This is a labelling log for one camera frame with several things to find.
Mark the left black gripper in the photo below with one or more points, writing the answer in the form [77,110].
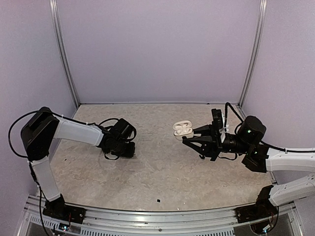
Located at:
[130,153]

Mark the right aluminium corner post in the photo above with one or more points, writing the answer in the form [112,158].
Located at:
[254,53]

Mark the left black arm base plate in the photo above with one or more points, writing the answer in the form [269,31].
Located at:
[65,214]

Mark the white earbuds charging case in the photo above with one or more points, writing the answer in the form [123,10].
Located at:
[183,129]

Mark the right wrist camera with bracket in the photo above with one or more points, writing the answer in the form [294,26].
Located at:
[219,124]

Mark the left aluminium corner post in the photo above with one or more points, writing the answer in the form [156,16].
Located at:
[61,47]

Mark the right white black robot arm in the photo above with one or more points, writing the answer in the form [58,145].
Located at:
[261,157]

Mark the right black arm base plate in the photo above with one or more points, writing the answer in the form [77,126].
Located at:
[262,207]

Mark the front aluminium rail frame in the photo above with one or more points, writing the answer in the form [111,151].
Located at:
[197,196]

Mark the aluminium corner post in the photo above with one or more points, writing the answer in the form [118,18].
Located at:
[254,53]
[61,47]

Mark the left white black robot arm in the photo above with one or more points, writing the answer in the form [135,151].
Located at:
[45,126]

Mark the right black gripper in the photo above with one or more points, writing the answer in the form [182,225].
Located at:
[212,145]

